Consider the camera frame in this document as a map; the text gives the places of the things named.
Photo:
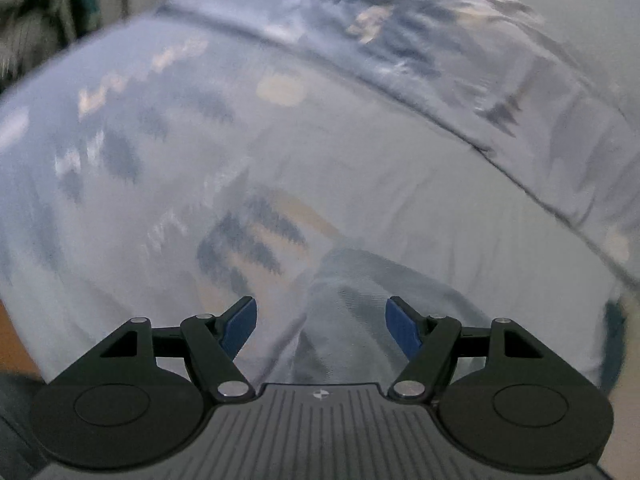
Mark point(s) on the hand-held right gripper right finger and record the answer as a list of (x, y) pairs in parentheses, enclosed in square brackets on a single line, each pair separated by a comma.
[(400, 325)]

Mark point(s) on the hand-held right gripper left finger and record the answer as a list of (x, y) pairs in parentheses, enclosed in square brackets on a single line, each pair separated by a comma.
[(240, 322)]

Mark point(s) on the light blue pants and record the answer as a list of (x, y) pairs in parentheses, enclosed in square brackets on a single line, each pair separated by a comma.
[(370, 300)]

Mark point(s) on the striped hanging clothes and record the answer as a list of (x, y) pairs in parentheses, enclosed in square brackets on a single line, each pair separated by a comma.
[(30, 25)]

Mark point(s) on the light blue printed duvet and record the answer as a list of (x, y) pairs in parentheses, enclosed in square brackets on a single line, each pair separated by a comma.
[(200, 135)]

